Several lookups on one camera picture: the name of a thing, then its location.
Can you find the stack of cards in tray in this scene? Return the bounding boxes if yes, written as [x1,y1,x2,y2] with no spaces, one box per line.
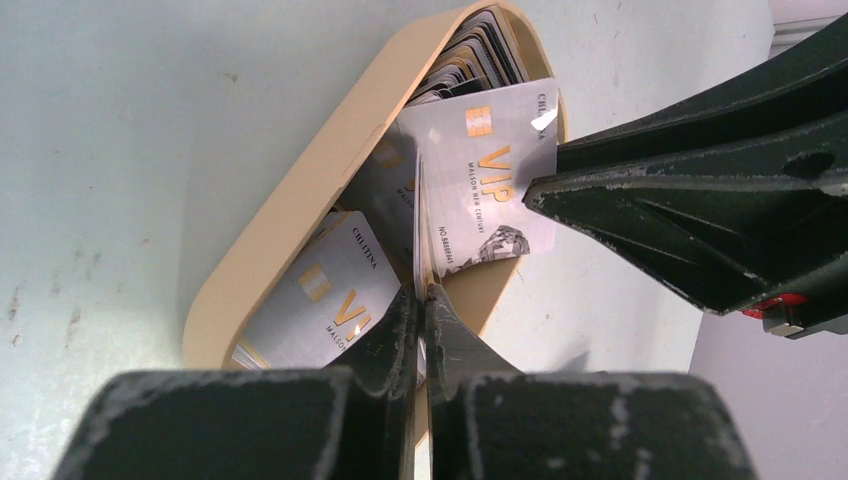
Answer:
[407,5,530,106]

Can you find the beige oval card tray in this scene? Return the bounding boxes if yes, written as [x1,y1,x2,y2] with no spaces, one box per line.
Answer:
[182,0,571,372]

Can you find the silver VIP card in tray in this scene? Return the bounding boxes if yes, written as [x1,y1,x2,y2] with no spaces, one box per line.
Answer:
[231,211,400,369]

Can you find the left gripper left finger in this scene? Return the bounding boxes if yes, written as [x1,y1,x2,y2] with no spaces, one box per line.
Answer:
[54,285,418,479]

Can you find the silver VIP credit card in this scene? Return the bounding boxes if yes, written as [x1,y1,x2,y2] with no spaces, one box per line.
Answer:
[395,78,559,280]

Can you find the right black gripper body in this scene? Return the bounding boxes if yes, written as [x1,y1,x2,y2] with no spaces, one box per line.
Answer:
[741,254,847,340]

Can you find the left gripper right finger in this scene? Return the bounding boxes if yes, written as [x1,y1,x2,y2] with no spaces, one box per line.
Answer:
[423,284,756,479]

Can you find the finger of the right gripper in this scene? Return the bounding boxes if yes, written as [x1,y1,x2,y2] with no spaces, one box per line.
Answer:
[557,16,847,173]
[524,114,847,314]

